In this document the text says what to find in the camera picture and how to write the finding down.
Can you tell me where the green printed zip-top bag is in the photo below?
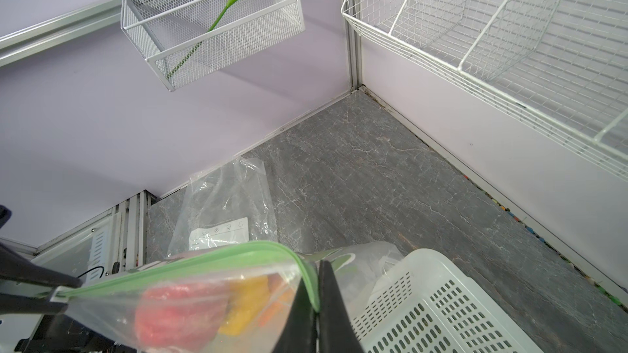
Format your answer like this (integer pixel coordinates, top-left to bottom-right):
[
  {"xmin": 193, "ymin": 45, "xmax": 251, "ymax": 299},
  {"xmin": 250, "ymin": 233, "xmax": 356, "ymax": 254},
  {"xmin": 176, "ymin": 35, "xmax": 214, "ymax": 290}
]
[{"xmin": 54, "ymin": 241, "xmax": 402, "ymax": 352}]

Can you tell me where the pink peach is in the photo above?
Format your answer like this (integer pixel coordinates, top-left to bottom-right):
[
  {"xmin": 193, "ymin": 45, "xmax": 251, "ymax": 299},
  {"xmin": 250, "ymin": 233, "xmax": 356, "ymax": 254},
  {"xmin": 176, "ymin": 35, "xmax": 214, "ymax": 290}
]
[{"xmin": 134, "ymin": 282, "xmax": 230, "ymax": 352}]

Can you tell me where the yellow peach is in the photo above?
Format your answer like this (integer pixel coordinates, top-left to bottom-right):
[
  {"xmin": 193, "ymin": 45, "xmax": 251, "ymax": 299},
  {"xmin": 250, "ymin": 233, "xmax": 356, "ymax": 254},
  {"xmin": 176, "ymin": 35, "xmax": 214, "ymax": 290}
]
[{"xmin": 218, "ymin": 276, "xmax": 270, "ymax": 337}]

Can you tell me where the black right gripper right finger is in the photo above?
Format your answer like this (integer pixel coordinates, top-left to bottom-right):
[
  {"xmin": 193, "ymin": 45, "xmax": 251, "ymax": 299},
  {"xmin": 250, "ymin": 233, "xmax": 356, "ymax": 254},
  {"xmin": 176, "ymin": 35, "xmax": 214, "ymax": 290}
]
[{"xmin": 318, "ymin": 261, "xmax": 363, "ymax": 353}]

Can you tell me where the white vent grille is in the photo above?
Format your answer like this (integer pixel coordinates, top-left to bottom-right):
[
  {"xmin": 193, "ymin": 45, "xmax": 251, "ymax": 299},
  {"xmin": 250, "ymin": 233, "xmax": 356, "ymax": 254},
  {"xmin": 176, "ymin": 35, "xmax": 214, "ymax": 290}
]
[{"xmin": 84, "ymin": 227, "xmax": 111, "ymax": 284}]

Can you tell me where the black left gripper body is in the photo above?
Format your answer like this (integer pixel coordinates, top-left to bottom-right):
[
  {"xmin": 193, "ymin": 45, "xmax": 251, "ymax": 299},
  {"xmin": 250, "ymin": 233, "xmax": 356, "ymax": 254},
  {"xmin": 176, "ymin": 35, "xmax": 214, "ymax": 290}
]
[{"xmin": 0, "ymin": 204, "xmax": 138, "ymax": 353}]

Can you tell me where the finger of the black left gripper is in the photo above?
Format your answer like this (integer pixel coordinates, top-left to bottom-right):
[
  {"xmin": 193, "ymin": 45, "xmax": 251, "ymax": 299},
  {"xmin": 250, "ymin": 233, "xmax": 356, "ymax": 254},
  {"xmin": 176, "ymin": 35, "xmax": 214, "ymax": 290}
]
[
  {"xmin": 1, "ymin": 244, "xmax": 83, "ymax": 289},
  {"xmin": 0, "ymin": 294, "xmax": 68, "ymax": 315}
]

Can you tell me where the white plastic perforated basket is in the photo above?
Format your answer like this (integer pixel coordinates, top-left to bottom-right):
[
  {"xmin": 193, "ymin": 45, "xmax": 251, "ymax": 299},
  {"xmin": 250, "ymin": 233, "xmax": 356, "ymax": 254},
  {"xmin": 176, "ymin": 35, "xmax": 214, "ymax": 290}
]
[{"xmin": 352, "ymin": 248, "xmax": 539, "ymax": 352}]

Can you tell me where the white wire wall shelf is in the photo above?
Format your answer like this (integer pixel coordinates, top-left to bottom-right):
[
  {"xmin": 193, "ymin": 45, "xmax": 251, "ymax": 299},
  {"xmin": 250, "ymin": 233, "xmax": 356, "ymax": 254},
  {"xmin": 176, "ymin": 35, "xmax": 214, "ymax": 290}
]
[{"xmin": 341, "ymin": 0, "xmax": 627, "ymax": 179}]

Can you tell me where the white wire side basket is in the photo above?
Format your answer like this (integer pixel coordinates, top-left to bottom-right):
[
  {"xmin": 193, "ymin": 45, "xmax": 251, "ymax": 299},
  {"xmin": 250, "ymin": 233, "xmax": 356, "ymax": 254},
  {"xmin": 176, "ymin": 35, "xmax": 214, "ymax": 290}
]
[{"xmin": 120, "ymin": 0, "xmax": 305, "ymax": 91}]

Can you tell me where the clear bag with blue zipper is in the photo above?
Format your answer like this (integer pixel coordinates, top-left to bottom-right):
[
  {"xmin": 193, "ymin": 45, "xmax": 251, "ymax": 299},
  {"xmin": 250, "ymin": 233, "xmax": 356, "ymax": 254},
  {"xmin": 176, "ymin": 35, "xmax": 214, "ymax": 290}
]
[{"xmin": 168, "ymin": 157, "xmax": 278, "ymax": 256}]

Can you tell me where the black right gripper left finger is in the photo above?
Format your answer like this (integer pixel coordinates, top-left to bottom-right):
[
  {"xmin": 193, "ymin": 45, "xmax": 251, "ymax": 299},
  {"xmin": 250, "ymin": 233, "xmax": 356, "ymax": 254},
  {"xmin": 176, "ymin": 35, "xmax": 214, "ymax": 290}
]
[{"xmin": 272, "ymin": 294, "xmax": 317, "ymax": 353}]

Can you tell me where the orange peach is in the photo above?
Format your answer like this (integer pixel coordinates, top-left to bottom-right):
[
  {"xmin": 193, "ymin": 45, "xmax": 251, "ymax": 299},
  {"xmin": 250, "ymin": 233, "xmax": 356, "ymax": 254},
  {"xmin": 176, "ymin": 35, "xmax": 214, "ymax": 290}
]
[{"xmin": 258, "ymin": 274, "xmax": 295, "ymax": 326}]

